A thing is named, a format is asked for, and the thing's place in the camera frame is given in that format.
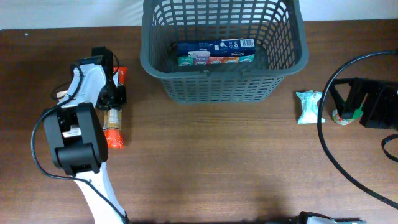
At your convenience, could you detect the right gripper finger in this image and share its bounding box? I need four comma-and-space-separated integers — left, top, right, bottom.
329, 78, 358, 115
341, 81, 372, 119

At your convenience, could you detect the green lid jar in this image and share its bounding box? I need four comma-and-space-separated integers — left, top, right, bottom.
331, 104, 364, 126

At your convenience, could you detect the beige crinkled pouch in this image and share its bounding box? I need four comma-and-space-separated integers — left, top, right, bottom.
56, 90, 68, 100

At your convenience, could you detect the orange spaghetti packet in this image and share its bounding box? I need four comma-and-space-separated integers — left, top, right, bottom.
103, 67, 128, 149

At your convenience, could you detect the grey plastic basket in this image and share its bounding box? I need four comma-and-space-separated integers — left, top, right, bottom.
140, 0, 308, 103

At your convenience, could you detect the blue tissue multipack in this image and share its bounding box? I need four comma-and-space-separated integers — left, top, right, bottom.
177, 39, 256, 67

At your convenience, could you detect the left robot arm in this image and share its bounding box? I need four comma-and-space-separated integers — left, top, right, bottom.
39, 47, 129, 223

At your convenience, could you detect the mint green wipes packet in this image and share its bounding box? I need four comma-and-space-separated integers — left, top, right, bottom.
296, 90, 322, 124

